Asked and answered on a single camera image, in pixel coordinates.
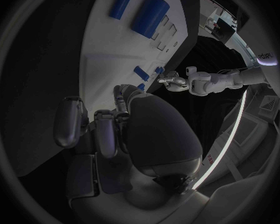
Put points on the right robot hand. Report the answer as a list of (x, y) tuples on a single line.
[(158, 134)]

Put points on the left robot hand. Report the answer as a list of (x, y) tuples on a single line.
[(175, 81)]

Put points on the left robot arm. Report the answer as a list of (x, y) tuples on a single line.
[(205, 82)]

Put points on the white task board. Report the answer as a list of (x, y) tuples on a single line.
[(112, 48)]

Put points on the small blue plug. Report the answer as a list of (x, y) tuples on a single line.
[(158, 70)]

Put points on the small blue block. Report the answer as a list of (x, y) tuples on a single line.
[(141, 86)]

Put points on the blue peg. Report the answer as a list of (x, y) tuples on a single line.
[(141, 73)]

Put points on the thick blue cylinder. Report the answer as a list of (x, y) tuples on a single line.
[(150, 16)]

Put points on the dark screen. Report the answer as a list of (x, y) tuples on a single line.
[(226, 29)]

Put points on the long blue cylinder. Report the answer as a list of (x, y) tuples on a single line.
[(123, 1)]

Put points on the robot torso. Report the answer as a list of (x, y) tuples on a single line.
[(267, 48)]

